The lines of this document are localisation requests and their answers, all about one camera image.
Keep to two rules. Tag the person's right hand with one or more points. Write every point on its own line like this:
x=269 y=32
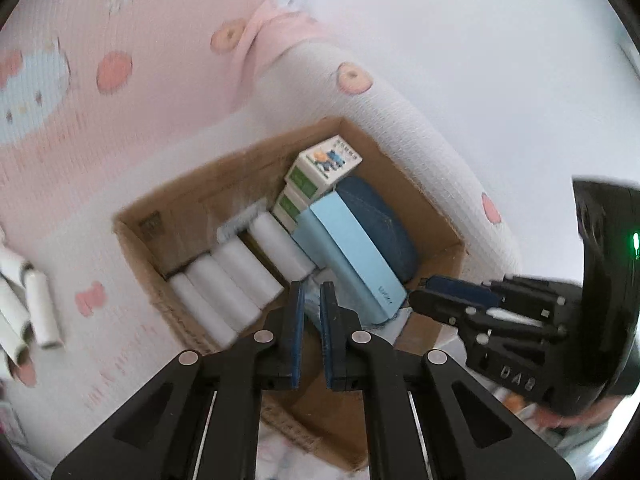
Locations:
x=575 y=421

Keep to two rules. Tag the brown cardboard box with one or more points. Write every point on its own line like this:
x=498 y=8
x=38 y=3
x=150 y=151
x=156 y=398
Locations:
x=200 y=195

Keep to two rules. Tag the green white small carton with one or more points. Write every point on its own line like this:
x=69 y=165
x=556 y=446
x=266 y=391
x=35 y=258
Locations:
x=289 y=207
x=325 y=165

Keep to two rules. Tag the pink white printed bed mat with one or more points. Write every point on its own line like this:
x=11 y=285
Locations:
x=150 y=60

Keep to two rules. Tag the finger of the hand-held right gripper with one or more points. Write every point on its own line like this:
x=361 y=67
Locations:
x=460 y=290
x=440 y=310

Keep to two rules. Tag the dark blue case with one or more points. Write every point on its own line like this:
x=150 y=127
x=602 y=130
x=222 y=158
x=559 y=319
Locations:
x=380 y=230

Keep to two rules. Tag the light blue box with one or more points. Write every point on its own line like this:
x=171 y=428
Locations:
x=350 y=255

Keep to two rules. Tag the white cardboard tube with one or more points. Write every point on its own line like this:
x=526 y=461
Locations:
x=285 y=245
x=222 y=292
x=247 y=272
x=200 y=317

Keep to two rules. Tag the pile of white tubes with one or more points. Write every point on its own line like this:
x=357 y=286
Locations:
x=44 y=310

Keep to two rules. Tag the cartoon printed blanket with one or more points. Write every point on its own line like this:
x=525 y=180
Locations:
x=282 y=457

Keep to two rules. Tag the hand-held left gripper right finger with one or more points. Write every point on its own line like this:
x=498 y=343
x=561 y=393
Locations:
x=326 y=335

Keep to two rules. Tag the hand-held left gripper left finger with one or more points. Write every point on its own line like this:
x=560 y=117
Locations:
x=297 y=335

